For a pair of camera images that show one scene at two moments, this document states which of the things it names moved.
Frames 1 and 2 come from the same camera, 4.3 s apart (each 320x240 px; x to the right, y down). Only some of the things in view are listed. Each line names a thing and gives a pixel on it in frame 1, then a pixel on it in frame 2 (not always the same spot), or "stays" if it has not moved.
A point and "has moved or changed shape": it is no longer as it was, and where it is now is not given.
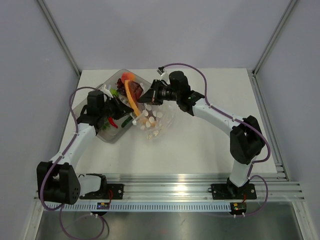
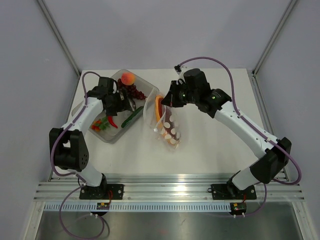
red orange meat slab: [134, 90] to [167, 121]
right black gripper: [153, 95] to [171, 99]
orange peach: [127, 76] stays
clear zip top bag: [155, 118] has moved or changed shape
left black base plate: [109, 191] stays
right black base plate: [229, 191] stays
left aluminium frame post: [61, 37] stays
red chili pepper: [112, 122] stays
